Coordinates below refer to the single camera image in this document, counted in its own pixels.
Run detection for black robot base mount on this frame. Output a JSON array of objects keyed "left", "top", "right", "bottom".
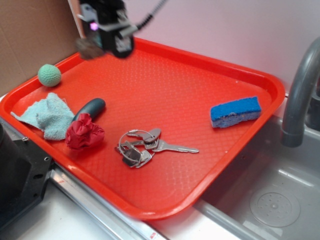
[{"left": 0, "top": 125, "right": 53, "bottom": 230}]

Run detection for crumpled red cloth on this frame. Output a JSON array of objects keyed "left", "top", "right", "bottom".
[{"left": 65, "top": 113, "right": 105, "bottom": 151}]

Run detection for grey toy sink basin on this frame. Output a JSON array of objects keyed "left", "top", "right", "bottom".
[{"left": 195, "top": 116, "right": 320, "bottom": 240}]

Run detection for black coiled cable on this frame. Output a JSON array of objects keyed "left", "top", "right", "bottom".
[{"left": 136, "top": 0, "right": 168, "bottom": 32}]

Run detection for grey sink faucet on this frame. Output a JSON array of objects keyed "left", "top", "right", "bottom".
[{"left": 280, "top": 38, "right": 320, "bottom": 148}]

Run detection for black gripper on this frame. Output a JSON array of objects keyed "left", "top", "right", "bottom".
[{"left": 77, "top": 0, "right": 138, "bottom": 59}]

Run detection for brown rough rock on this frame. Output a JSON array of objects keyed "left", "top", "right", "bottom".
[{"left": 75, "top": 38, "right": 105, "bottom": 60}]

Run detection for bunch of silver keys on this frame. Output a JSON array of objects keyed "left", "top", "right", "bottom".
[{"left": 115, "top": 128, "right": 200, "bottom": 169}]

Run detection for brown cardboard panel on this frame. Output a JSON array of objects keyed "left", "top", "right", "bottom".
[{"left": 0, "top": 0, "right": 80, "bottom": 96}]

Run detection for light green towel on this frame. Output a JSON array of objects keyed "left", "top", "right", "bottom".
[{"left": 10, "top": 92, "right": 75, "bottom": 141}]

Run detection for red plastic tray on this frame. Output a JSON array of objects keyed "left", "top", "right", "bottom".
[{"left": 0, "top": 39, "right": 285, "bottom": 221}]

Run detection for green textured ball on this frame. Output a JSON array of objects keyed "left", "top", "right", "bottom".
[{"left": 37, "top": 64, "right": 62, "bottom": 87}]

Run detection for blue sponge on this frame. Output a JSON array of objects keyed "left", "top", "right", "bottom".
[{"left": 210, "top": 96, "right": 262, "bottom": 129}]

